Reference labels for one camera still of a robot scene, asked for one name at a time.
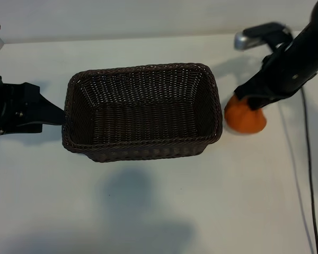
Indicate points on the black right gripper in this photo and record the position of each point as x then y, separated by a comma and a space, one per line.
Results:
283, 74

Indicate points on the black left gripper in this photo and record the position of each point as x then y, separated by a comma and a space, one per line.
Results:
8, 109

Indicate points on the orange fruit with knobbed top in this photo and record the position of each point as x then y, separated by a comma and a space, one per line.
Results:
243, 121

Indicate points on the dark brown wicker basket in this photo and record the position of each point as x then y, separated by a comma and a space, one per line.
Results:
143, 124

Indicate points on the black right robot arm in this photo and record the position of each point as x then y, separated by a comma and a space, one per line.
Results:
315, 31

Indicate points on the right wrist camera grey black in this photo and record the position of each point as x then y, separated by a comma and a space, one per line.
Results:
259, 34

